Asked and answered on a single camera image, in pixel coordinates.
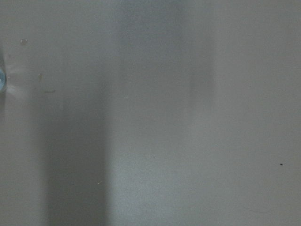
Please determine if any clear glass shaker cup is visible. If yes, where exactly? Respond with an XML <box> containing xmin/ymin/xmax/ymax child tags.
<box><xmin>0</xmin><ymin>50</ymin><xmax>7</xmax><ymax>93</ymax></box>

